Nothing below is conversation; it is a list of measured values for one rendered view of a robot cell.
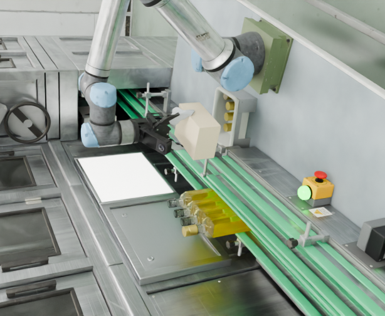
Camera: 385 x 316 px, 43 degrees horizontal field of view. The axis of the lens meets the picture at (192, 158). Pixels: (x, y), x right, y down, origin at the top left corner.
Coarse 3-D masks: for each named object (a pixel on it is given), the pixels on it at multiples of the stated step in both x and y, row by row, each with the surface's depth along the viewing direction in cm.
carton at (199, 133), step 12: (192, 108) 160; (204, 108) 161; (192, 120) 154; (204, 120) 154; (180, 132) 163; (192, 132) 155; (204, 132) 152; (216, 132) 154; (192, 144) 156; (204, 144) 155; (216, 144) 157; (192, 156) 156; (204, 156) 158
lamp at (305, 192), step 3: (303, 186) 152; (306, 186) 152; (309, 186) 152; (300, 189) 152; (303, 189) 151; (306, 189) 151; (309, 189) 151; (300, 192) 152; (303, 192) 151; (306, 192) 150; (309, 192) 151; (300, 195) 152; (303, 195) 151; (306, 195) 150; (309, 195) 151; (300, 198) 153; (303, 198) 151; (306, 198) 151; (309, 198) 152
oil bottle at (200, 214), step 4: (224, 204) 173; (200, 208) 169; (204, 208) 169; (208, 208) 170; (212, 208) 170; (216, 208) 170; (220, 208) 170; (224, 208) 171; (228, 208) 171; (196, 212) 167; (200, 212) 167; (204, 212) 167; (208, 212) 167; (212, 212) 168; (216, 212) 168; (220, 212) 168; (224, 212) 169; (228, 212) 169; (232, 212) 170; (196, 216) 166; (200, 216) 165; (204, 216) 165; (196, 220) 166; (200, 220) 165; (196, 224) 167
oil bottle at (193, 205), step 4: (196, 200) 174; (200, 200) 174; (204, 200) 175; (208, 200) 175; (212, 200) 175; (216, 200) 176; (220, 200) 176; (188, 204) 172; (192, 204) 171; (196, 204) 171; (200, 204) 172; (204, 204) 172; (208, 204) 172; (212, 204) 173; (216, 204) 173; (220, 204) 174; (188, 208) 171; (192, 208) 170; (196, 208) 170; (192, 212) 170; (188, 216) 173
